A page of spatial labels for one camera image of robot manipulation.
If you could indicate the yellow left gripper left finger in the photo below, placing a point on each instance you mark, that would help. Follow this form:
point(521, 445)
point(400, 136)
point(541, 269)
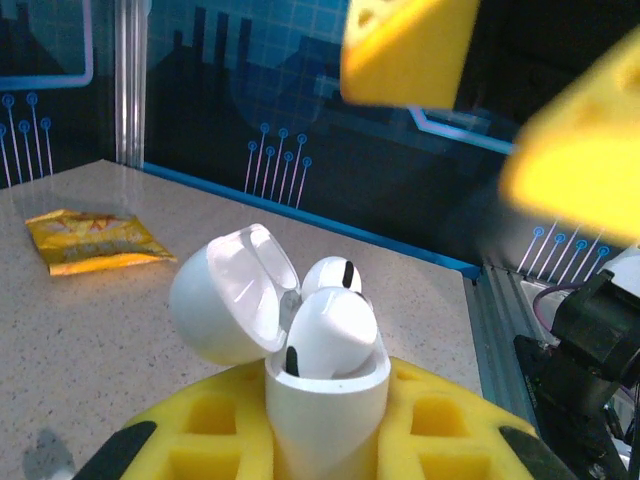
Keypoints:
point(255, 430)

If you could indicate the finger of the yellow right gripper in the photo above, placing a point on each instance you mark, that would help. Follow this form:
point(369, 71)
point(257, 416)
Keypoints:
point(585, 165)
point(405, 50)

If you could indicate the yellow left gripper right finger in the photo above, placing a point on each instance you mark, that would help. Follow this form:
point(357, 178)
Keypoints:
point(395, 450)

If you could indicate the white oblong earbud charging case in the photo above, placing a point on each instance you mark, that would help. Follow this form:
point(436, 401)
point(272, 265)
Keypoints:
point(325, 415)

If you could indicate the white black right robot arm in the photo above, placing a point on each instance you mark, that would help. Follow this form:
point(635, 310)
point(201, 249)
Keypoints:
point(600, 325)

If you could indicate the yellow snack packet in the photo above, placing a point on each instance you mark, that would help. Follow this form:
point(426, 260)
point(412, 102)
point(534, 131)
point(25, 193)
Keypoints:
point(95, 240)

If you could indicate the aluminium table side rail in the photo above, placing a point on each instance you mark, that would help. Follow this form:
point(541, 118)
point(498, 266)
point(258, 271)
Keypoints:
point(495, 320)

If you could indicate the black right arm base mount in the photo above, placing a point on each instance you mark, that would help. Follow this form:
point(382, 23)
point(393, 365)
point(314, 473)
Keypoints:
point(560, 400)

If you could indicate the aluminium frame post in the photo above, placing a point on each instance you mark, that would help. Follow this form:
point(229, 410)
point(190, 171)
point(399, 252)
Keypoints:
point(131, 75)

